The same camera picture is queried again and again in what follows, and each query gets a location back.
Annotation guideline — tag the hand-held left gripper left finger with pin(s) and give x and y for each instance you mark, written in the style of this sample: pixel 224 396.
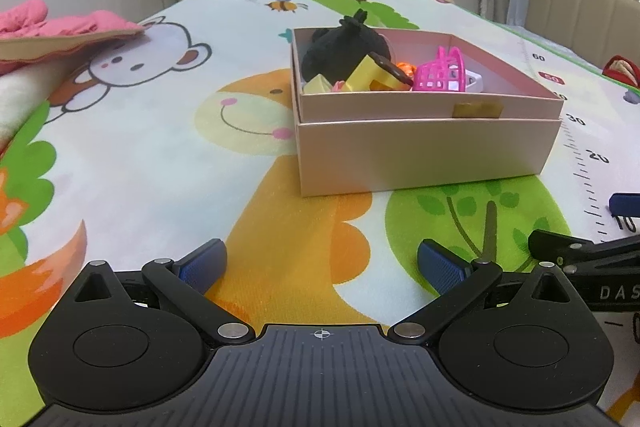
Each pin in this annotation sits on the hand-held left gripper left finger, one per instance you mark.
pixel 202 264

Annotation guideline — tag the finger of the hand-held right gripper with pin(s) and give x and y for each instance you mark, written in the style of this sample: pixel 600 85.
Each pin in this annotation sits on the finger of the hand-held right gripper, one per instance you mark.
pixel 627 203
pixel 575 249

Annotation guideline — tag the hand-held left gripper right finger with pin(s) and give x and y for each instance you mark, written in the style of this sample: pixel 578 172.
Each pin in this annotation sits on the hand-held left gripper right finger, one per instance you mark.
pixel 442 267

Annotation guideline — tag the pink cardboard box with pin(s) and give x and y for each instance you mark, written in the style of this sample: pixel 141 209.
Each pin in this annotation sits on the pink cardboard box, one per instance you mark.
pixel 425 152

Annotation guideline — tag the small white box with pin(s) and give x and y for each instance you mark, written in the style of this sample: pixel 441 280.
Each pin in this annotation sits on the small white box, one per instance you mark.
pixel 474 82

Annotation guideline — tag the pink toy net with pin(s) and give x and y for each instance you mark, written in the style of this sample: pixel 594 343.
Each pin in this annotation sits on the pink toy net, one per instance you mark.
pixel 440 74

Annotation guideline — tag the yellow toy block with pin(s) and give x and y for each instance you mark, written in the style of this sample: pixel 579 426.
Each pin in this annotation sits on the yellow toy block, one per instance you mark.
pixel 390 74

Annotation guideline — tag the orange pumpkin toy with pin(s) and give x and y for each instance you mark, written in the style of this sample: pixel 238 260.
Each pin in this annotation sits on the orange pumpkin toy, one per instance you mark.
pixel 406 69

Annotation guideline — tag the yellow toy cheese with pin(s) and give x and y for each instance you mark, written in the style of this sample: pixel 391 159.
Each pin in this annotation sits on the yellow toy cheese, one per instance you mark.
pixel 361 74

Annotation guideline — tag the black plush toy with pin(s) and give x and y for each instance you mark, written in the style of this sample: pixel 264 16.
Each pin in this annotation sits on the black plush toy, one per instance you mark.
pixel 340 49

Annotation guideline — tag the animal print play mat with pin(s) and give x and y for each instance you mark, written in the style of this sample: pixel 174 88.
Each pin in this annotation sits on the animal print play mat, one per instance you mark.
pixel 150 157

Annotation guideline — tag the red and white object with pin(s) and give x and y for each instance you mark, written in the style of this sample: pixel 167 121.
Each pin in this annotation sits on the red and white object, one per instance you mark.
pixel 622 69

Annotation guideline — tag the beige padded headboard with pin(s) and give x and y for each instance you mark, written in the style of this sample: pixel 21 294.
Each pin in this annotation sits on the beige padded headboard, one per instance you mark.
pixel 575 14

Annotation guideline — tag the white fleece blanket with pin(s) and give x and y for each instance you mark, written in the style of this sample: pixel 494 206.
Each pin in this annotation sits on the white fleece blanket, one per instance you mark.
pixel 17 102

